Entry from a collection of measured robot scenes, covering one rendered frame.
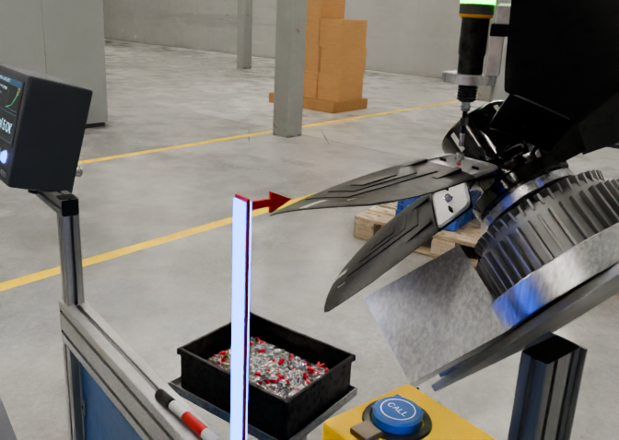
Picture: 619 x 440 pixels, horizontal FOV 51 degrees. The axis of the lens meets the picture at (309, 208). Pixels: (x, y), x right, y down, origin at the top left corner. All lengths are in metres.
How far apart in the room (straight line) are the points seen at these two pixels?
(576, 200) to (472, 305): 0.19
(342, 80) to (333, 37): 0.58
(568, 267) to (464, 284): 0.15
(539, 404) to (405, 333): 0.26
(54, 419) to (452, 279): 1.82
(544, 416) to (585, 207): 0.36
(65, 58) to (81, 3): 0.59
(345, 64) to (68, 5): 3.70
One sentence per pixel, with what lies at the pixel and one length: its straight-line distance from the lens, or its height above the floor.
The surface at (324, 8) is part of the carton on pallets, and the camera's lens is 9.21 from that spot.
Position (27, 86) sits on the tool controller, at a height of 1.24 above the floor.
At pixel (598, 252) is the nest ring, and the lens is 0.82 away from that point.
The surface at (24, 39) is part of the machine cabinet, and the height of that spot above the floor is 0.95.
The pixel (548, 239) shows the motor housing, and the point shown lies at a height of 1.12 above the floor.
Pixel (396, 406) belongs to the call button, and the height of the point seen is 1.08.
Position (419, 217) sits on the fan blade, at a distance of 1.03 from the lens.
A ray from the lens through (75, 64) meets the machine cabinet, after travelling 7.33.
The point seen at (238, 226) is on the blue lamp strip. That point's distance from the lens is 0.68.
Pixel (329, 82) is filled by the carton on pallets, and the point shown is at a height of 0.39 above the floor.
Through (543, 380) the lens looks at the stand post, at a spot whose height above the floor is 0.88.
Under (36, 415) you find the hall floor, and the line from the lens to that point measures 2.51.
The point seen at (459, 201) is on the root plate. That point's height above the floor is 1.12.
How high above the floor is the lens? 1.38
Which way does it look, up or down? 17 degrees down
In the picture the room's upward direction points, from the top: 3 degrees clockwise
